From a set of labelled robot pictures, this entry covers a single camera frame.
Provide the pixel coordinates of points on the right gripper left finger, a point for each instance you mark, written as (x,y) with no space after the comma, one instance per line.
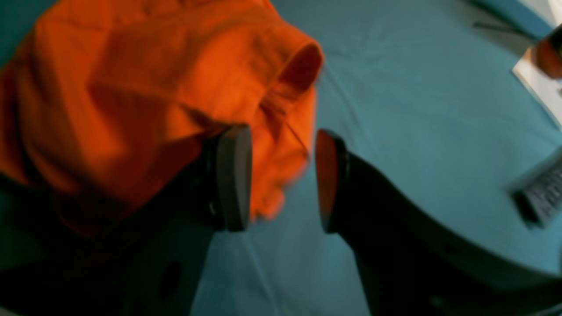
(147,265)

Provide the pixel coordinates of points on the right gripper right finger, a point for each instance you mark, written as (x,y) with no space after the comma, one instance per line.
(409,265)

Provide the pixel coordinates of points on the orange t-shirt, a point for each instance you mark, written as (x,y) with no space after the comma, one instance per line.
(104,101)

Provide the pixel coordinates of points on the grey remote control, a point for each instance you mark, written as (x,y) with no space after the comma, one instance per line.
(537,195)

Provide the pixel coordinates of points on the blue table cloth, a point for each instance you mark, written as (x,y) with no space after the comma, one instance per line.
(416,91)

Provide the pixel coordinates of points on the white paper sheet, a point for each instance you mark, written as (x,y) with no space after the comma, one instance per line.
(545,90)

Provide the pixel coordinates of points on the red spray can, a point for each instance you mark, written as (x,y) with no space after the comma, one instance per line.
(548,54)

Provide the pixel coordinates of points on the black cable tie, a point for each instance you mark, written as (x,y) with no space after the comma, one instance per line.
(506,29)

